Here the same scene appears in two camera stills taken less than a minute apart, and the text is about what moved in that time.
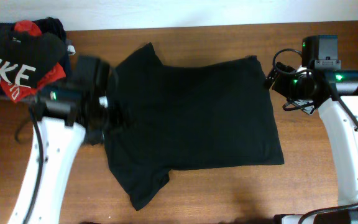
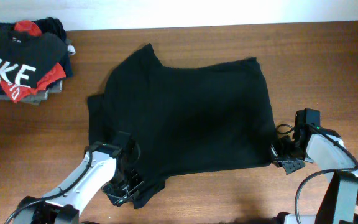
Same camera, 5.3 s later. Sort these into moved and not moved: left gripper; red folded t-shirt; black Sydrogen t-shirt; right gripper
Moved: right gripper; left gripper
Not moved: black Sydrogen t-shirt; red folded t-shirt
